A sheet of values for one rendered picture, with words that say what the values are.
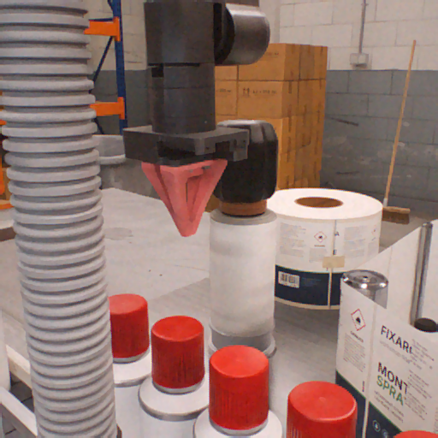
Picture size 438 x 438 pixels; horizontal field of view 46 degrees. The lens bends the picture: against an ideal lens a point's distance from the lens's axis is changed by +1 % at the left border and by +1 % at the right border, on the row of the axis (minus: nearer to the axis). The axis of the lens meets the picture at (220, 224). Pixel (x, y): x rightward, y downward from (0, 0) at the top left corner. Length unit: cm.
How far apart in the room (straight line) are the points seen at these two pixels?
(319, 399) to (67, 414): 12
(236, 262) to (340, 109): 453
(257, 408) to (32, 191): 17
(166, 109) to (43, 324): 28
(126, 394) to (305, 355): 38
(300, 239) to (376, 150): 424
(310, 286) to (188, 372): 51
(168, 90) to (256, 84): 336
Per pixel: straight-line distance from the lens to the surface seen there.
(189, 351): 32
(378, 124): 498
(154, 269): 111
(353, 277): 46
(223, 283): 64
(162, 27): 44
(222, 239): 62
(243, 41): 49
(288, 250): 80
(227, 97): 392
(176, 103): 44
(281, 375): 66
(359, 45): 500
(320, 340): 74
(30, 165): 18
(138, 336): 36
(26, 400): 65
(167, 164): 44
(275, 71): 373
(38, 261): 19
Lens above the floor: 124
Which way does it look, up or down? 17 degrees down
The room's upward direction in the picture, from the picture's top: straight up
